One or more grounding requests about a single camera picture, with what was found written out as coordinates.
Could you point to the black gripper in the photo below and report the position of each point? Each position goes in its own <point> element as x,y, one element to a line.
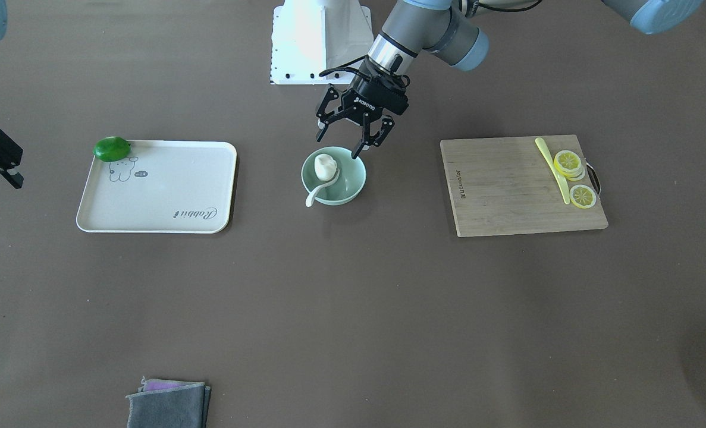
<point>372,101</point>

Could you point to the mint green bowl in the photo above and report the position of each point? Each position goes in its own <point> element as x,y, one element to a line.
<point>351,180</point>

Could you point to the yellow lemon slice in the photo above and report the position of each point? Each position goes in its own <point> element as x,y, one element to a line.
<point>569,164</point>
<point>583,197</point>

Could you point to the white steamed bun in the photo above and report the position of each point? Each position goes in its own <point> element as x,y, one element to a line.
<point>325,167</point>

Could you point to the white rectangular tray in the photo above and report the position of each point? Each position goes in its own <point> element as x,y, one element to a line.
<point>161,187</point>

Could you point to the white ceramic spoon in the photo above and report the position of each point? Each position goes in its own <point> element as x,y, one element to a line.
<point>314,193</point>

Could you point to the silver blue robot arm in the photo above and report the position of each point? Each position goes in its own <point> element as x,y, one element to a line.
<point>72,72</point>

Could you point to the wooden cutting board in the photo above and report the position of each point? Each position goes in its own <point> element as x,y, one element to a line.
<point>503,186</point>

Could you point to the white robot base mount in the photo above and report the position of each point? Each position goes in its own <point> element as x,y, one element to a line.
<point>313,36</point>

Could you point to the green lime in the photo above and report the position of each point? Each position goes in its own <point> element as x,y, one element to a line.
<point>111,149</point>

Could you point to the yellow plastic knife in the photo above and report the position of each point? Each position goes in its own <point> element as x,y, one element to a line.
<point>561,181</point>

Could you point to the grey folded cloth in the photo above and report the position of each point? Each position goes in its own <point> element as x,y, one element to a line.
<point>169,403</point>

